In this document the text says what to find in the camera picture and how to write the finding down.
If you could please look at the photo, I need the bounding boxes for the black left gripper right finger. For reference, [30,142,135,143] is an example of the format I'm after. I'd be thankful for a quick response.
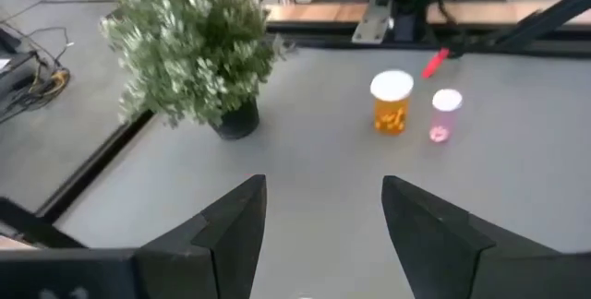
[380,174,562,299]

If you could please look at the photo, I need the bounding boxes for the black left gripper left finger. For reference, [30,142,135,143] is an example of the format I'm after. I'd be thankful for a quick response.
[134,173,269,299]

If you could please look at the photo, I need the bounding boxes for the orange pill bottle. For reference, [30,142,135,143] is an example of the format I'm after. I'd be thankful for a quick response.
[368,69,416,137]

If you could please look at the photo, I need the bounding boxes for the pink pill bottle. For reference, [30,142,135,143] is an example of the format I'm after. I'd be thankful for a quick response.
[428,88,464,145]

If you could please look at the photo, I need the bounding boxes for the red tag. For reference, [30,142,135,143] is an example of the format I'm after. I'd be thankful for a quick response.
[420,47,452,80]

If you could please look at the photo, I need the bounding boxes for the green potted plant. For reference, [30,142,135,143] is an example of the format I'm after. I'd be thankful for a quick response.
[99,0,296,141]

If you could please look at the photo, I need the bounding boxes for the yellow cable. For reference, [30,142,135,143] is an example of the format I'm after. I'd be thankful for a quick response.
[27,68,71,102]

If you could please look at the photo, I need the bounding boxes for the silver metal bracket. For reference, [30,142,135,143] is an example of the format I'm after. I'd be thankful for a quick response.
[351,0,393,45]

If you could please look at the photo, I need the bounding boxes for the black cable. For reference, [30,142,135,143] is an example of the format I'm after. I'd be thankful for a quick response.
[0,25,75,125]

